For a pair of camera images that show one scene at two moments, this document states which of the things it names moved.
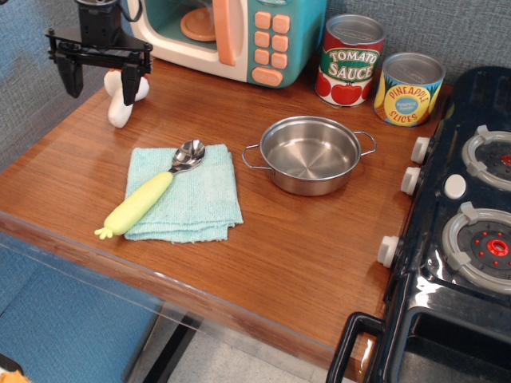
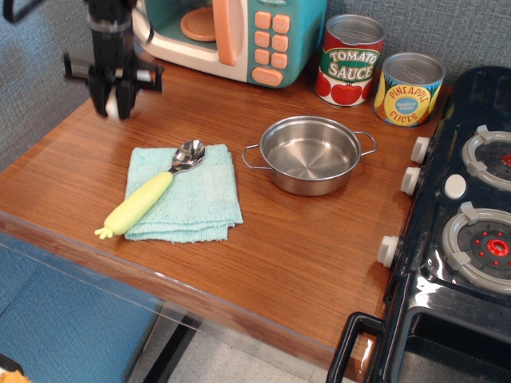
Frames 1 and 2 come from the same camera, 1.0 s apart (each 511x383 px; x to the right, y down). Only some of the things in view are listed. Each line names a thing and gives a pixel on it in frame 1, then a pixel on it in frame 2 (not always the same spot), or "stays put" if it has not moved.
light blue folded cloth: x=200 y=204 stays put
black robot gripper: x=100 y=38 → x=114 y=65
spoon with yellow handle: x=189 y=154 stays put
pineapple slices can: x=409 y=89 stays put
